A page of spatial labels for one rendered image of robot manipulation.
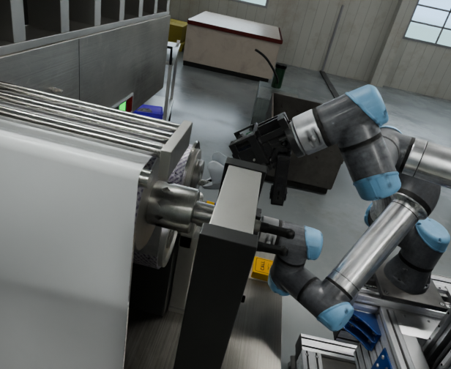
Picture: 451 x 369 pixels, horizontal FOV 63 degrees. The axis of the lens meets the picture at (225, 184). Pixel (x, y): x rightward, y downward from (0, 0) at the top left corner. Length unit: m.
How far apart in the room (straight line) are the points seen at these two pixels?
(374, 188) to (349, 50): 8.97
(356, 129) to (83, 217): 0.45
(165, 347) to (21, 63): 0.64
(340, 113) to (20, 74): 0.57
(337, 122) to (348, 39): 8.92
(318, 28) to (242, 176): 9.05
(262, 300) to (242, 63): 6.26
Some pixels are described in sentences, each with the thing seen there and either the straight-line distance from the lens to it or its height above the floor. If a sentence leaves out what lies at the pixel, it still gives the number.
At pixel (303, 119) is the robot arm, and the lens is 0.67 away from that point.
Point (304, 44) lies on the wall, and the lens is 9.43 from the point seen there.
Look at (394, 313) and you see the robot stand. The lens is 1.48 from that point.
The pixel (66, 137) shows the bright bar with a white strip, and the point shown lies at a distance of 0.46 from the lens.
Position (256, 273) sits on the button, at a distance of 1.07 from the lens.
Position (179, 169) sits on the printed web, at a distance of 0.72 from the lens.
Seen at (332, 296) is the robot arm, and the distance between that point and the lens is 0.90.
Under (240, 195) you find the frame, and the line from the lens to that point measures 0.38.
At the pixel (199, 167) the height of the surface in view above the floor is 1.28.
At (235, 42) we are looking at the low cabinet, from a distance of 7.02.
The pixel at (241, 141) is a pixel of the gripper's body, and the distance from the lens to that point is 0.67.
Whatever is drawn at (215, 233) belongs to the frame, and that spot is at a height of 1.44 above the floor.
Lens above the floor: 1.63
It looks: 29 degrees down
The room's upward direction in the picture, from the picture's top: 12 degrees clockwise
